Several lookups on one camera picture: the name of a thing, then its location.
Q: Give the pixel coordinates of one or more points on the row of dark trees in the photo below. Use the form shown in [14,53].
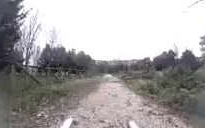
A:
[65,58]

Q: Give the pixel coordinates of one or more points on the pale gravel path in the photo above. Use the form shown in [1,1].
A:
[113,103]

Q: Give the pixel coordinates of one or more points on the robot's own part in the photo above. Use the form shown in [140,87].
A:
[66,123]
[132,124]

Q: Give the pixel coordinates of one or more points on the bare thin tree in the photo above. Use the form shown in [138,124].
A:
[30,36]

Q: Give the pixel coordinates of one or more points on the grass verge with bushes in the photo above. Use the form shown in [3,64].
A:
[180,90]

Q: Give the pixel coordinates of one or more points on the dark leafy trees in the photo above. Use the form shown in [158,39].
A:
[3,33]

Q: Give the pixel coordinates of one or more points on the wooden rail fence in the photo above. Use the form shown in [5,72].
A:
[46,69]

